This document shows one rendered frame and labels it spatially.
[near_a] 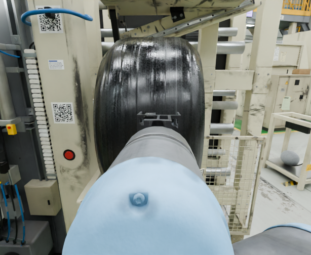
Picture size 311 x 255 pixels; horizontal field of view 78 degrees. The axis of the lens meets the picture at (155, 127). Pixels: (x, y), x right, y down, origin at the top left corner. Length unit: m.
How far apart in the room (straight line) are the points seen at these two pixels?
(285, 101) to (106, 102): 4.80
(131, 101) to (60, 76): 0.32
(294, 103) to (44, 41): 5.05
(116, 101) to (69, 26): 0.32
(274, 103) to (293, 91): 0.48
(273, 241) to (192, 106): 0.32
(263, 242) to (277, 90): 4.69
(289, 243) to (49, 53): 0.72
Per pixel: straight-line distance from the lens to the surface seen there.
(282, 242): 0.26
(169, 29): 1.05
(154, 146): 0.15
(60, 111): 0.75
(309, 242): 0.27
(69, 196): 0.89
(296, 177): 2.91
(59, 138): 0.78
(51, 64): 0.74
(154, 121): 0.25
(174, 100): 0.47
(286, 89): 5.05
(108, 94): 0.50
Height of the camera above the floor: 1.37
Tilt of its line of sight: 17 degrees down
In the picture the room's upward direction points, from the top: straight up
